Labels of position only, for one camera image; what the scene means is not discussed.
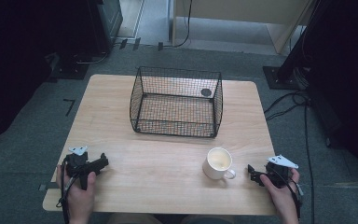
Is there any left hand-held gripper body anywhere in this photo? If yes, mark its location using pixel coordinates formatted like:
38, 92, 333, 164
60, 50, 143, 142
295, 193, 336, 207
62, 146, 91, 191

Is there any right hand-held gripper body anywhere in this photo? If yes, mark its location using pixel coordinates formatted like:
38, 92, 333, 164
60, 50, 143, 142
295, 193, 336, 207
264, 154, 299, 189

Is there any white ceramic cup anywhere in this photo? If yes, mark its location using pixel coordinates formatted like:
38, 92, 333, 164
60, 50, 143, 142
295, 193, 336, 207
201, 147, 237, 181

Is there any black wire mesh basket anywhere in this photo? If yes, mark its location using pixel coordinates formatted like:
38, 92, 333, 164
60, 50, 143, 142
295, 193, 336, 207
129, 65, 225, 139

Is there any person's right hand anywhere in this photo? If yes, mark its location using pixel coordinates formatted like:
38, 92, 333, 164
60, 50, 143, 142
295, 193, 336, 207
259, 168, 301, 217

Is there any person's left hand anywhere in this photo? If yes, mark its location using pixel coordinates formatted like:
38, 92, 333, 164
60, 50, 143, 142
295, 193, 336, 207
55, 163, 98, 216

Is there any grey tape strip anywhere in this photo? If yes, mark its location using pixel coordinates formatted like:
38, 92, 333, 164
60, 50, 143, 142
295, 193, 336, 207
38, 182, 60, 192

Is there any dark curtain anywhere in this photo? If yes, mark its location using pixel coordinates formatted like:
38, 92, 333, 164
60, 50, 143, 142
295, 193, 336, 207
0, 0, 103, 147
276, 0, 358, 190

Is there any black cabinet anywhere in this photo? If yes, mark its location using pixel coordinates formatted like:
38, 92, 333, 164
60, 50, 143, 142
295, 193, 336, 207
85, 0, 124, 55

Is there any beige wooden furniture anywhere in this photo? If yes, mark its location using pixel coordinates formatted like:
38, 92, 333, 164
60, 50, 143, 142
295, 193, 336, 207
170, 0, 315, 55

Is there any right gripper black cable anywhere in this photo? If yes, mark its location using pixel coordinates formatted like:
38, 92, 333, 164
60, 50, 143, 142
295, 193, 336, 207
271, 167, 305, 220

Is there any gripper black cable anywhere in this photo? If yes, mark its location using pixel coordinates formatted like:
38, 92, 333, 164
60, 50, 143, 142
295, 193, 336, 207
55, 157, 82, 224
271, 167, 305, 220

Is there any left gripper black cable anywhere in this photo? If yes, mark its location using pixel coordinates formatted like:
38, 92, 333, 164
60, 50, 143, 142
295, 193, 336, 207
55, 157, 82, 224

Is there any black floor cable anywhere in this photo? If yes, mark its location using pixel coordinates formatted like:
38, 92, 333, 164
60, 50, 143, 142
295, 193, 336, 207
263, 90, 316, 224

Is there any black stand base plate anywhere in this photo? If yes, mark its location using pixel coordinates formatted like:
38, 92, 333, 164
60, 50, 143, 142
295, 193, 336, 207
262, 65, 310, 91
47, 51, 91, 81

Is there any black hanging cable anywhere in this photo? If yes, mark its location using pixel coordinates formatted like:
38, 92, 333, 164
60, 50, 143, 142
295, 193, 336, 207
162, 0, 194, 49

